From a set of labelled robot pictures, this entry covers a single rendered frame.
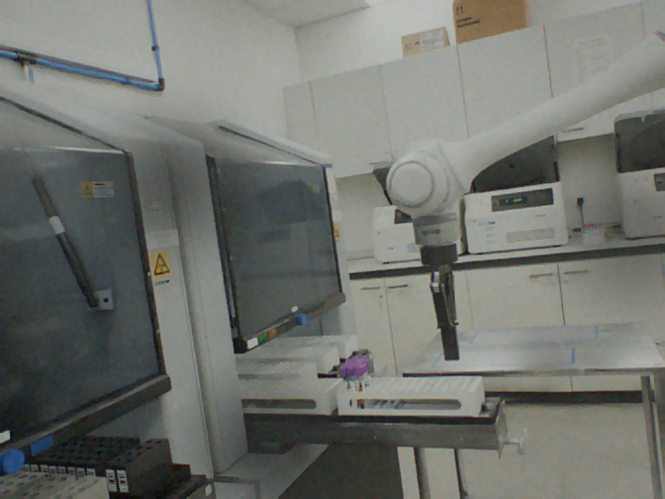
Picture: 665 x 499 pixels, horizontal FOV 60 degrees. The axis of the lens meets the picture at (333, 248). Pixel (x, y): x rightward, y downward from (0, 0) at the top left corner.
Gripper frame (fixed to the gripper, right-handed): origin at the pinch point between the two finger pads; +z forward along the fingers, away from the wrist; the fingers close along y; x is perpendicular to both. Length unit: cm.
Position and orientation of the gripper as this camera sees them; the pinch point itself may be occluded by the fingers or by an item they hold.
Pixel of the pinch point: (450, 343)
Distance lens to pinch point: 122.4
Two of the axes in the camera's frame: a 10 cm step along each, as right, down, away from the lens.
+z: 1.4, 9.9, 0.5
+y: -3.9, 1.0, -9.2
